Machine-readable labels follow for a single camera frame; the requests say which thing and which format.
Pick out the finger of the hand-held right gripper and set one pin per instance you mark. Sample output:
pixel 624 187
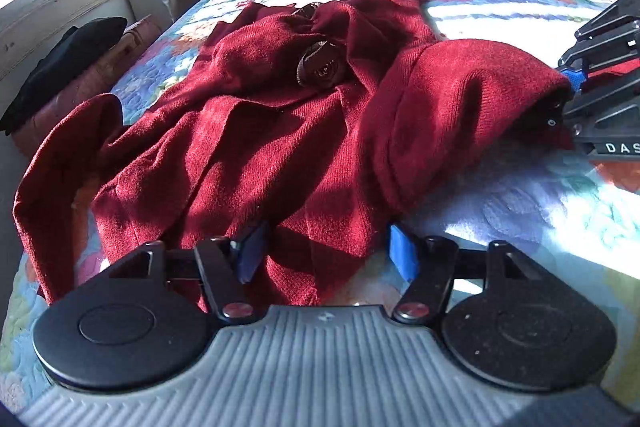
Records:
pixel 600 117
pixel 574 78

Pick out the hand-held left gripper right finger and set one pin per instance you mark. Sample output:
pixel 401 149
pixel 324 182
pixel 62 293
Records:
pixel 404 254

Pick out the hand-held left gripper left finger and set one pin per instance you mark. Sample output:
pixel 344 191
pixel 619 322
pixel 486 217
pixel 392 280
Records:
pixel 250 252

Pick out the dark red knit sweater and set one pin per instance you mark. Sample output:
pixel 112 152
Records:
pixel 260 147

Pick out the floral quilted bedspread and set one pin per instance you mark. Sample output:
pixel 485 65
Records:
pixel 510 217

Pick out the black cushion on brown stool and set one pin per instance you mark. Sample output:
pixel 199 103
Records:
pixel 107 77

